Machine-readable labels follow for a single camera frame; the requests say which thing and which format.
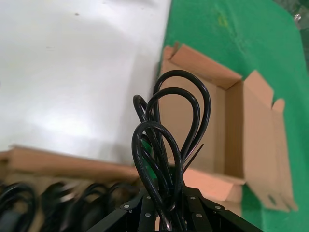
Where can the metal binder clip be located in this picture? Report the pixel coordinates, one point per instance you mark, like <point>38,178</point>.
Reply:
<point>299,17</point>

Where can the brown cardboard box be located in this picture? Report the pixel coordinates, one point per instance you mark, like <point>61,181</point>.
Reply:
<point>60,164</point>
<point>256,133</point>

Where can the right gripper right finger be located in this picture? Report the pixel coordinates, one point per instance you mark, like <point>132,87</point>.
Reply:
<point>202,215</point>

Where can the green table cloth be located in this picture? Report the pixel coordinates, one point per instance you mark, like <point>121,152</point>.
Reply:
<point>241,36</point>

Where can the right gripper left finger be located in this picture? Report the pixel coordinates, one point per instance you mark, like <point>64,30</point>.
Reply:
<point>135,212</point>

